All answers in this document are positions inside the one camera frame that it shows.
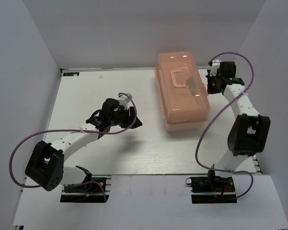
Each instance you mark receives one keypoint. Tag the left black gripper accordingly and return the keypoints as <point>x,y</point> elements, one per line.
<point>129,119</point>

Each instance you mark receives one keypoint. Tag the pink plastic toolbox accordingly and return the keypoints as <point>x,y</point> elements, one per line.
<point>182,93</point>

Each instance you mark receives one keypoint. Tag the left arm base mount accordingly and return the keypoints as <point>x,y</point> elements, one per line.
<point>89,193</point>

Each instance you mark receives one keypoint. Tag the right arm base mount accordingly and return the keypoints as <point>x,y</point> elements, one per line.
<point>204,191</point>

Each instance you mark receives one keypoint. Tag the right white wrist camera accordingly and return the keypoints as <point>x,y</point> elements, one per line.
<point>214,67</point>

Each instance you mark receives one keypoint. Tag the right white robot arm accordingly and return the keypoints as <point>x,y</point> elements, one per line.
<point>249,132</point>

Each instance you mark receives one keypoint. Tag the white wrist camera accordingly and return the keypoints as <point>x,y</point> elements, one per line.
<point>214,67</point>
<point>124,99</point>

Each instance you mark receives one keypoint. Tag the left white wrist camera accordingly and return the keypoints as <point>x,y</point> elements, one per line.
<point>124,99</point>

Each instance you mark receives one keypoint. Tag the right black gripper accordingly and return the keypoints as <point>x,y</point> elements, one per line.
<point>210,90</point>

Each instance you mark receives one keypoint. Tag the left blue table label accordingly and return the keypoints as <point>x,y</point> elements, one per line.
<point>71,74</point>

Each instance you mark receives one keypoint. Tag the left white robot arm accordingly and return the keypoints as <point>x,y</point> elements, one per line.
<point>46,164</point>

